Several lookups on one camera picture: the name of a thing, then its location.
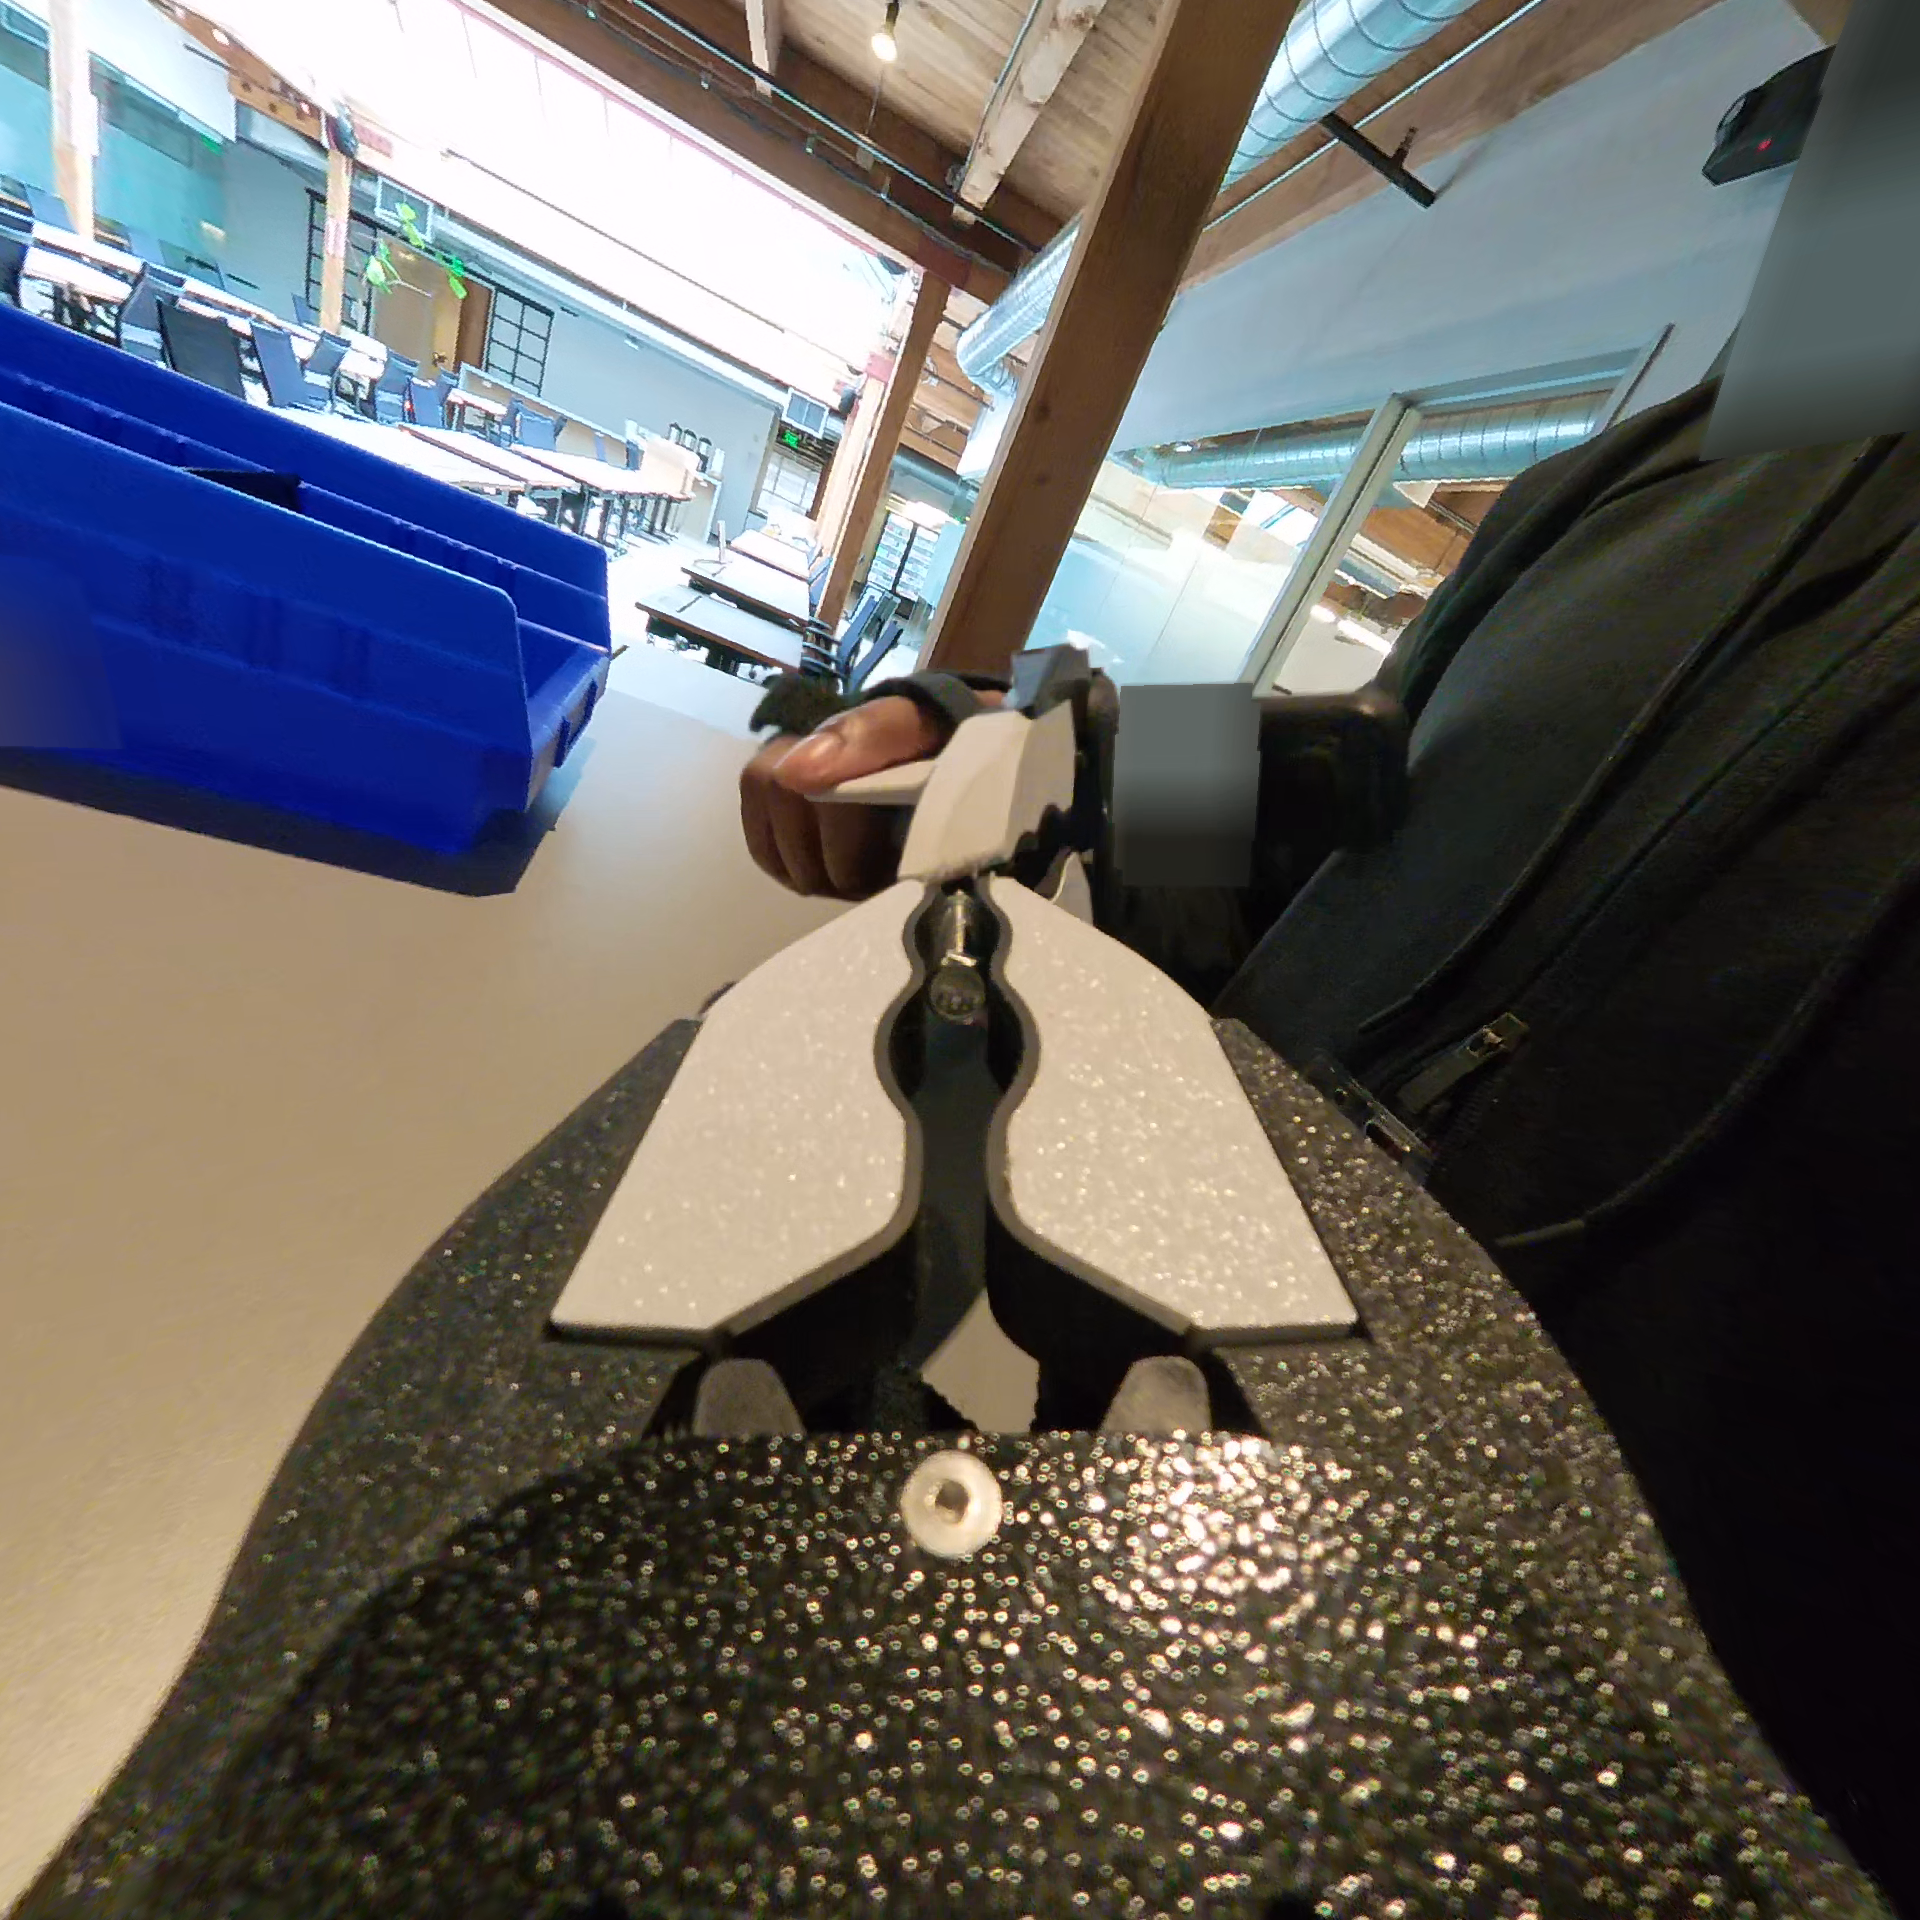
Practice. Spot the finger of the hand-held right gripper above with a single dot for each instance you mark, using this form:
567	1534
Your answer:
1069	887
981	787

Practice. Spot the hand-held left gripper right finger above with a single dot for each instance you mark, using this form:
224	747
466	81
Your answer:
1155	1173

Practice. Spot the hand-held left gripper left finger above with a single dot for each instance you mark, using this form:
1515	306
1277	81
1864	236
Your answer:
749	1173

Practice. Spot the silver bolt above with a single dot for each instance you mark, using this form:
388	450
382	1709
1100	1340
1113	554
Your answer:
955	962

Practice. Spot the blue plastic bin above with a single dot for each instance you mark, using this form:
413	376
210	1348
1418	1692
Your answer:
269	643

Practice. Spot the person's right hand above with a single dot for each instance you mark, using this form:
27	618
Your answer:
812	826

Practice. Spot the wooden pillar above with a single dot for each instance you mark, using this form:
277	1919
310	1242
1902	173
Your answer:
886	437
1110	329

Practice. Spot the black ceiling box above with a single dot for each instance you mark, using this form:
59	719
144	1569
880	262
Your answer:
1764	137

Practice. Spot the green hanging plant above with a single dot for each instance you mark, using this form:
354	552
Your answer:
407	260

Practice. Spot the rows of office chairs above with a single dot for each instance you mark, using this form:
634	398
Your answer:
302	363

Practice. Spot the silver ventilation duct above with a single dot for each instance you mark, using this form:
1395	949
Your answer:
1051	293
1440	445

